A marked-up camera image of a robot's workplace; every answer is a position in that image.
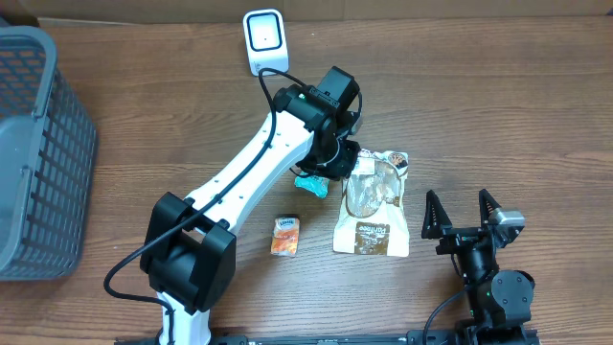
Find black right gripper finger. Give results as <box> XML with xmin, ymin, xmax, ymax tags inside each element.
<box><xmin>421</xmin><ymin>190</ymin><xmax>453</xmax><ymax>240</ymax></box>
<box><xmin>479</xmin><ymin>189</ymin><xmax>500</xmax><ymax>225</ymax></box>

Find green wipes packet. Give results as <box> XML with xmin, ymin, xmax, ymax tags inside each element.
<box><xmin>294</xmin><ymin>175</ymin><xmax>329</xmax><ymax>198</ymax></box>

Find clear bread bag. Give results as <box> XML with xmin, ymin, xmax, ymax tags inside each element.
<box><xmin>332</xmin><ymin>149</ymin><xmax>410</xmax><ymax>257</ymax></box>

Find orange tissue packet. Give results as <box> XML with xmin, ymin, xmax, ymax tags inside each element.
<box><xmin>270</xmin><ymin>216</ymin><xmax>300</xmax><ymax>257</ymax></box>

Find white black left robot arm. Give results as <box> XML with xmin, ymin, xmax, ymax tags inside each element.
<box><xmin>140</xmin><ymin>66</ymin><xmax>362</xmax><ymax>344</ymax></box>

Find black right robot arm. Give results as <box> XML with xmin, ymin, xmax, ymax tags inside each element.
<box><xmin>416</xmin><ymin>189</ymin><xmax>540</xmax><ymax>345</ymax></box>

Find grey plastic basket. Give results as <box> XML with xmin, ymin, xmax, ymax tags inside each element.
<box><xmin>1</xmin><ymin>26</ymin><xmax>99</xmax><ymax>281</ymax></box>

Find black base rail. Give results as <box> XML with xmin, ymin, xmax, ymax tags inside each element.
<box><xmin>114</xmin><ymin>330</ymin><xmax>541</xmax><ymax>345</ymax></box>

